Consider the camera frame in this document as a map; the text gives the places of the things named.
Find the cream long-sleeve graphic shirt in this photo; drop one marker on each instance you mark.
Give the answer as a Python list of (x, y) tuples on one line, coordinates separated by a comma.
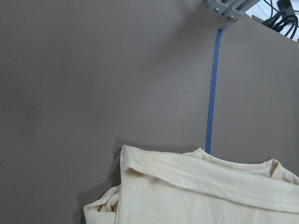
[(196, 188)]

